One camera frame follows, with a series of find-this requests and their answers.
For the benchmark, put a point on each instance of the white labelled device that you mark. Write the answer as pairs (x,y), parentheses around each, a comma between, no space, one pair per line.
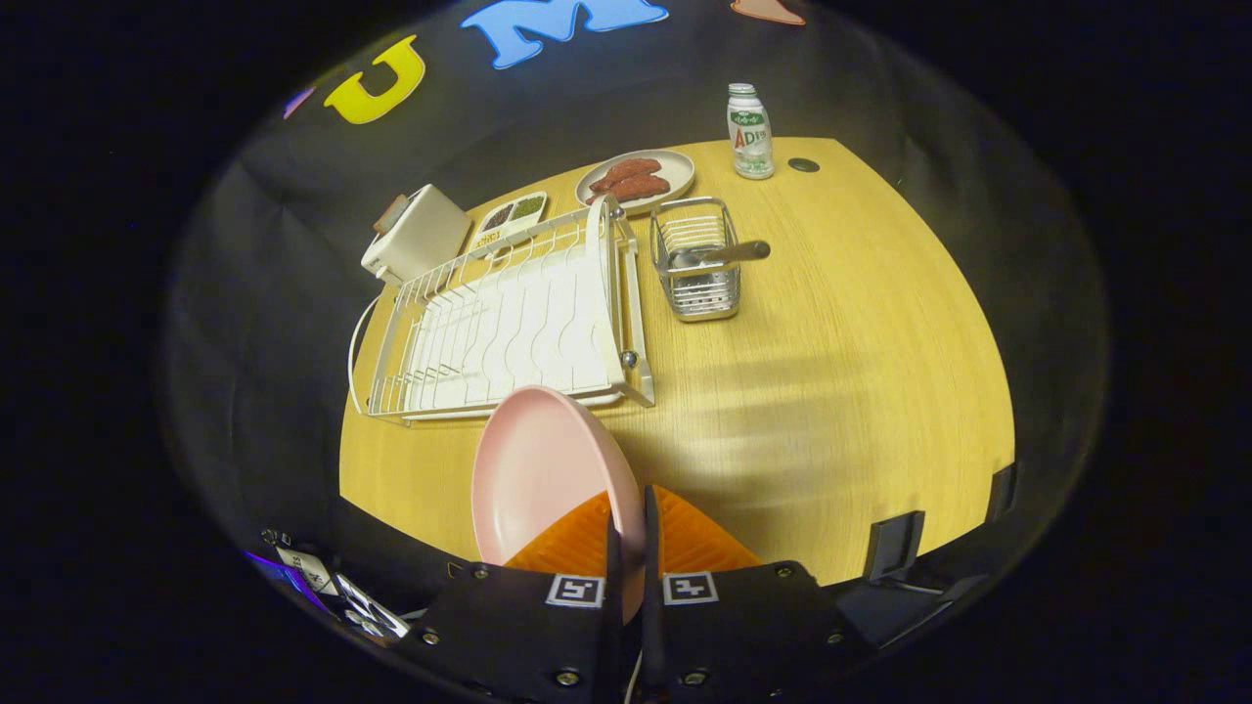
(367,606)

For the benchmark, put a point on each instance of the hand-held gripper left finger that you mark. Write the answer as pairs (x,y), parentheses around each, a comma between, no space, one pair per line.
(614,606)

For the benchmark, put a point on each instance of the black backdrop cloth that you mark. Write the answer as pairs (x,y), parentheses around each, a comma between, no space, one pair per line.
(293,293)

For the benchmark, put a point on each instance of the purple lit screen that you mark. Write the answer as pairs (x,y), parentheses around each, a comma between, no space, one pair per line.
(279,575)

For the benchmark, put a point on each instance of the white drink bottle green label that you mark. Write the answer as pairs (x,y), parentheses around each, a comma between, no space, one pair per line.
(751,147)

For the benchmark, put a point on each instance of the white toaster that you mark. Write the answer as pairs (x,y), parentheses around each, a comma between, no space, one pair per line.
(421,240)

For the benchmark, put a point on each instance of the beige plate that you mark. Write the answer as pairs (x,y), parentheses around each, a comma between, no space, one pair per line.
(677,166)

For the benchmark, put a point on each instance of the white divided condiment dish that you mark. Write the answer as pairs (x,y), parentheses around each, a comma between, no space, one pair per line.
(489,240)

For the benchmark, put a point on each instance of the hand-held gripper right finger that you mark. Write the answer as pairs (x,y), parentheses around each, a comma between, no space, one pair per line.
(650,626)

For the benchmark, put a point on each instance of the red sausage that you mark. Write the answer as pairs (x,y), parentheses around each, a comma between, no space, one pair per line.
(626,172)
(641,188)

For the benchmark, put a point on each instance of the pink plate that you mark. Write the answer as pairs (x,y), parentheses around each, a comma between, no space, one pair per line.
(538,479)

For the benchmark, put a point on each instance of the toast slice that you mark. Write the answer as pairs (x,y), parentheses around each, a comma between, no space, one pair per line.
(391,213)

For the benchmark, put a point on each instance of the black table edge bracket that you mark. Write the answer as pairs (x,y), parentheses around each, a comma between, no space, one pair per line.
(895,546)
(1002,492)

